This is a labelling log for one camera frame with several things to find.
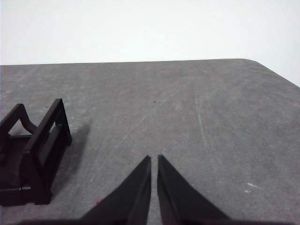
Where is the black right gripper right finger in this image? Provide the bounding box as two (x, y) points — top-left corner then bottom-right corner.
(156, 154), (233, 225)

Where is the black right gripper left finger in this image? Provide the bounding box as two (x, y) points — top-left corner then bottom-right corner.
(79, 155), (152, 225)

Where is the black plate rack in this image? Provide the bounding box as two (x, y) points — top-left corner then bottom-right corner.
(0, 98), (73, 207)

